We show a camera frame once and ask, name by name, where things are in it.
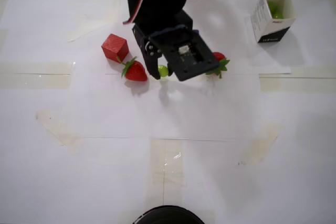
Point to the red wooden cube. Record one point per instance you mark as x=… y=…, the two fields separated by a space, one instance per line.
x=114 y=48

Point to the black round object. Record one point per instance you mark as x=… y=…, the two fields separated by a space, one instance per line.
x=168 y=216

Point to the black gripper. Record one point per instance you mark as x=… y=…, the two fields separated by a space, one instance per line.
x=150 y=56

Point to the red plastic strawberry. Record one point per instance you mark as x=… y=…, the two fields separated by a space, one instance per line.
x=136 y=73
x=219 y=56

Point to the white and black carton box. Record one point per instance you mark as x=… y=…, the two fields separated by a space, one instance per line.
x=273 y=32

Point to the white paper sheet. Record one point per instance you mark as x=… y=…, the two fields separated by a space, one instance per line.
x=236 y=11

